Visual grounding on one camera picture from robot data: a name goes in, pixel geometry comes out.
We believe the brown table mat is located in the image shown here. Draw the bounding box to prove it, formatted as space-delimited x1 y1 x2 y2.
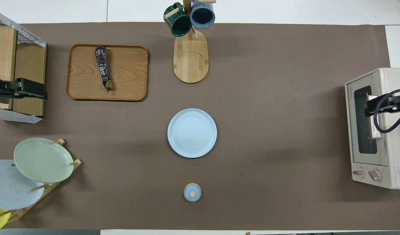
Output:
0 22 400 230

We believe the toaster oven glass door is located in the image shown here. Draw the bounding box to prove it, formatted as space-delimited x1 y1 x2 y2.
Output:
345 72 388 166

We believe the light blue plate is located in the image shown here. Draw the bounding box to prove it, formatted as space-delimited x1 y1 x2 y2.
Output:
167 108 217 159

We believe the wooden serving tray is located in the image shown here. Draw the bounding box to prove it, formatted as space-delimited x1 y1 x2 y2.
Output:
65 44 149 102

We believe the wire and wood shelf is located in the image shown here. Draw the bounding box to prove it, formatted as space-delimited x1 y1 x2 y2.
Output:
0 7 47 124

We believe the wooden mug tree stand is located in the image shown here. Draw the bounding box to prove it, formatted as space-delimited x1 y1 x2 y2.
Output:
163 0 217 84

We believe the dark purple eggplant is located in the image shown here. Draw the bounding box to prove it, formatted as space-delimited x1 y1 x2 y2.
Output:
95 45 113 93

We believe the pale blue racked plate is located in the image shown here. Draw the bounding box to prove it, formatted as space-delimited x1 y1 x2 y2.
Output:
0 160 45 210

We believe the pale green plate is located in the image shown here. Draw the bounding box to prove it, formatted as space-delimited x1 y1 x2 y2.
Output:
14 137 74 183

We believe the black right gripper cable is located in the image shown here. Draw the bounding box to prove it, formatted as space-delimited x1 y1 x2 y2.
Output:
373 88 400 133

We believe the blue mug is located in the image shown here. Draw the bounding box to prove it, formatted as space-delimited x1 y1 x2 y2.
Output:
190 0 216 29

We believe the beige toaster oven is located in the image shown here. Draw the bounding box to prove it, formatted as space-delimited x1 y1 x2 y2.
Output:
345 68 400 189

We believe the wooden plate rack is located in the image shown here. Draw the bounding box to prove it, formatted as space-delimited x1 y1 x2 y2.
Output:
0 139 83 224

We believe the dark green mug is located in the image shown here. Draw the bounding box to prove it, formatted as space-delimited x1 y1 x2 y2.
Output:
163 3 193 37

